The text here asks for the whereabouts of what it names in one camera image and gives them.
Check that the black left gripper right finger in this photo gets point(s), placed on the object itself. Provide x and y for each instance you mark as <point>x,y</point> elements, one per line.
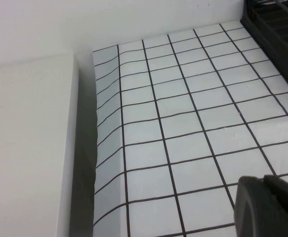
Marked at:
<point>287,197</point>

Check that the white box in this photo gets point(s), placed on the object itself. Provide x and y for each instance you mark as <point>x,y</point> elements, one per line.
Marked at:
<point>27,138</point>

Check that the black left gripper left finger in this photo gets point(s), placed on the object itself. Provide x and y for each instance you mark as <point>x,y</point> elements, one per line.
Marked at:
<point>250,212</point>

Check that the white black-grid tablecloth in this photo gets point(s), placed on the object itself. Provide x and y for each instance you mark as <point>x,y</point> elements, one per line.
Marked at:
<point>183,123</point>

